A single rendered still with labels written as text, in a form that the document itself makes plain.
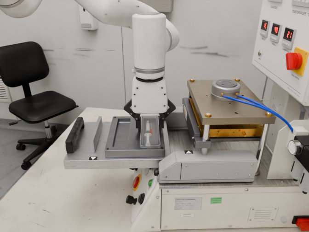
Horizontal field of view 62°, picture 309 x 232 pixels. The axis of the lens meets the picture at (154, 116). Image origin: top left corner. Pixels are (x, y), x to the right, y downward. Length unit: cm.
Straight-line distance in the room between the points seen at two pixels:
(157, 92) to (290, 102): 37
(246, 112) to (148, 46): 29
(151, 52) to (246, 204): 48
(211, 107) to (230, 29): 151
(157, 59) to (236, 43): 156
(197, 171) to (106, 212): 35
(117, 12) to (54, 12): 174
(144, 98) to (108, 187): 39
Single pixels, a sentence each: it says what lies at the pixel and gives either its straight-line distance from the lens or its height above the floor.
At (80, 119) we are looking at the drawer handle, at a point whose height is 101.
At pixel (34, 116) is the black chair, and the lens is 218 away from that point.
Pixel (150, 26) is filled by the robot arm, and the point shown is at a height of 131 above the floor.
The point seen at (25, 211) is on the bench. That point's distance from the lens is 97.
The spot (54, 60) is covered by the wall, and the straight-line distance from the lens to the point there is 257.
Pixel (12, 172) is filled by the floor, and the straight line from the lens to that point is 248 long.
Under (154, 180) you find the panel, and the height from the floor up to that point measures 91.
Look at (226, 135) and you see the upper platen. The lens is 71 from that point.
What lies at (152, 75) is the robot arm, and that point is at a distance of 68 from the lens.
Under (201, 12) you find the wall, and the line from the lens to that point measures 214.
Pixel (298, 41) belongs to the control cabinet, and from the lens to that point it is 70.
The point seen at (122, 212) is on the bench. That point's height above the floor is 75.
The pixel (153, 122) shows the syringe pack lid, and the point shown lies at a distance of 82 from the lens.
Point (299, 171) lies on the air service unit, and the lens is 70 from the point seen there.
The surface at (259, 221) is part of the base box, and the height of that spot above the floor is 79.
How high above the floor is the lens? 140
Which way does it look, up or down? 28 degrees down
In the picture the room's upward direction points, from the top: straight up
